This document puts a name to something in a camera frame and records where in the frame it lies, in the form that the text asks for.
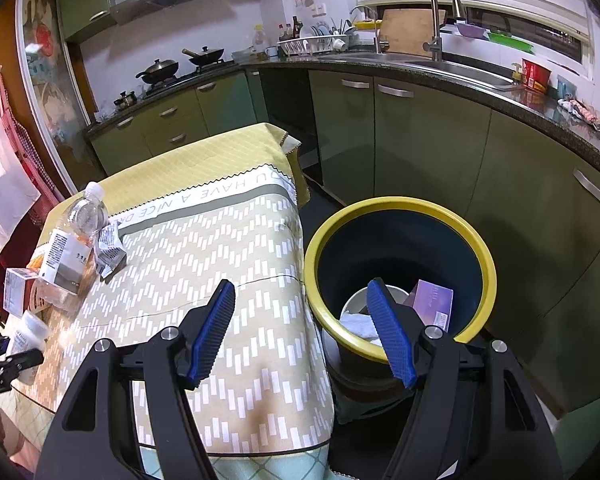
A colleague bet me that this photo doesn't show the white pill bottle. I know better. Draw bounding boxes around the white pill bottle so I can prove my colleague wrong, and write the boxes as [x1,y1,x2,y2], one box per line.
[9,310,51,356]

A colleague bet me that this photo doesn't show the wooden cutting board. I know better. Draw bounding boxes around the wooden cutting board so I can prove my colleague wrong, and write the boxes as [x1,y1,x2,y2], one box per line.
[378,8,447,57]

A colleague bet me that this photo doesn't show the white dotted hanging cloth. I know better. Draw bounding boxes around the white dotted hanging cloth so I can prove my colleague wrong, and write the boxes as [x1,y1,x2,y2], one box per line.
[0,35,43,306]

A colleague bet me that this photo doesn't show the white plastic bag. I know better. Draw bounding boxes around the white plastic bag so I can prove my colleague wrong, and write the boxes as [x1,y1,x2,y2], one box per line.
[341,311,383,348]

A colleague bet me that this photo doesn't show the black frying pan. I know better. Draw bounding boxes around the black frying pan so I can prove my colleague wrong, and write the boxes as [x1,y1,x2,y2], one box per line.
[182,46,226,67]

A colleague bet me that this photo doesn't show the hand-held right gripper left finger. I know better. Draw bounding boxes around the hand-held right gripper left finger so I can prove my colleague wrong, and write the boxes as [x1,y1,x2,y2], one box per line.
[35,279,237,480]

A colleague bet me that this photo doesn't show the green plastic tray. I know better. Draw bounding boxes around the green plastic tray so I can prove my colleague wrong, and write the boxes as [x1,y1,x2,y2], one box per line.
[486,31,535,55]

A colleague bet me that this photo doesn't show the dish rack with dishes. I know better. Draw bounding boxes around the dish rack with dishes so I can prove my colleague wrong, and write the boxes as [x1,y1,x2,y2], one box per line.
[278,22,359,57]

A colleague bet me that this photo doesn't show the table with patterned tablecloth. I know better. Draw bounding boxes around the table with patterned tablecloth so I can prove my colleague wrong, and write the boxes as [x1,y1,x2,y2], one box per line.
[0,122,338,480]

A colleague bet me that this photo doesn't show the flower print sliding door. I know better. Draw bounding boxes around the flower print sliding door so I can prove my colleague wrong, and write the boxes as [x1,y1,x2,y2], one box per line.
[16,0,98,197]

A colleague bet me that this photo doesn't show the red checked apron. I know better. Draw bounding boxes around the red checked apron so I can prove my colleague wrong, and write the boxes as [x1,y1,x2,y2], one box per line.
[0,67,61,228]

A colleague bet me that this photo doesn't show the green upper kitchen cabinets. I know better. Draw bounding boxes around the green upper kitchen cabinets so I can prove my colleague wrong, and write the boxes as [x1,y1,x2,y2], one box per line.
[57,0,276,43]

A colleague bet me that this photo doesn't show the red instant noodle cup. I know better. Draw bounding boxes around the red instant noodle cup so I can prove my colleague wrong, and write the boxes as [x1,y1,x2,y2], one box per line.
[521,58,552,93]

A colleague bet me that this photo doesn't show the clear plastic cup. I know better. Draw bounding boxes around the clear plastic cup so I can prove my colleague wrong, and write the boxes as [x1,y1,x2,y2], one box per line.
[32,275,85,312]

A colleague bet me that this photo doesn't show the steel sink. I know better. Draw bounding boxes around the steel sink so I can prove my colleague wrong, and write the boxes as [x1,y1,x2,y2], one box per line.
[347,51,517,92]

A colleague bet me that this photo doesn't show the yellow-rimmed dark bin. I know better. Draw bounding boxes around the yellow-rimmed dark bin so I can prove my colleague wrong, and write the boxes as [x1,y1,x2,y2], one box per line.
[302,199,498,397]

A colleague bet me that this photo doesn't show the snack packet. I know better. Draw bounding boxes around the snack packet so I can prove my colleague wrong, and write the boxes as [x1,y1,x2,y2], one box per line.
[95,222,127,278]

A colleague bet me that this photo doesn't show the clear plastic bottle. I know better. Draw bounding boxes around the clear plastic bottle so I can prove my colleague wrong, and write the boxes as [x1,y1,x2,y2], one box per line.
[40,182,110,295]

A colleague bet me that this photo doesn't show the small white orange box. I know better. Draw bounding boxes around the small white orange box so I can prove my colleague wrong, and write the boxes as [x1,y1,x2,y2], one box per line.
[4,267,47,317]

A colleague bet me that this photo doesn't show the black wok with lid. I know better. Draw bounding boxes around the black wok with lid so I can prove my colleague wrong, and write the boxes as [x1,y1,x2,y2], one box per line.
[135,59,180,86]

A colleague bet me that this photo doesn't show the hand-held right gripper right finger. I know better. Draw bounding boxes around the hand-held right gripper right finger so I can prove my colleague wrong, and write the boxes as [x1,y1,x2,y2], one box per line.
[366,277,563,480]

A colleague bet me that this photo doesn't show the large paper bowl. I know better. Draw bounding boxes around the large paper bowl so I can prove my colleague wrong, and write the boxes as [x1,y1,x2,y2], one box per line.
[339,284,412,352]

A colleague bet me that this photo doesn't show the tall steel faucet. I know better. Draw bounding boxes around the tall steel faucet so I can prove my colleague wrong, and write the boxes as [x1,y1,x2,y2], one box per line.
[424,0,463,62]

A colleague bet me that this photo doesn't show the crumpled rag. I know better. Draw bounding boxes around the crumpled rag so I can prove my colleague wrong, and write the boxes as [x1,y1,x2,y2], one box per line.
[557,99,600,133]

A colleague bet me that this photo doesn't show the purple plastic tray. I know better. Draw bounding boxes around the purple plastic tray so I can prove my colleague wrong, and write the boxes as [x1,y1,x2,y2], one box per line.
[452,22,488,39]

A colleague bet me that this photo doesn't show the small curved faucet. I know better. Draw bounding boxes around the small curved faucet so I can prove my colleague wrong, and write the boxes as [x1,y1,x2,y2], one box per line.
[350,5,385,56]

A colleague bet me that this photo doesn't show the dark kitchen countertop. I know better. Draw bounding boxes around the dark kitchen countertop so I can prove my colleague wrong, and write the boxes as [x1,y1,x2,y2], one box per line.
[84,49,600,188]

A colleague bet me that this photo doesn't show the pink carton box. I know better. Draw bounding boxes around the pink carton box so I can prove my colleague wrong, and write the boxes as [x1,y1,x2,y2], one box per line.
[404,280,455,333]

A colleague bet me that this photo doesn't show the person's left hand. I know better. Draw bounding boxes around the person's left hand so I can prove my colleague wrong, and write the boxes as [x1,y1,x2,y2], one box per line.
[0,402,37,463]

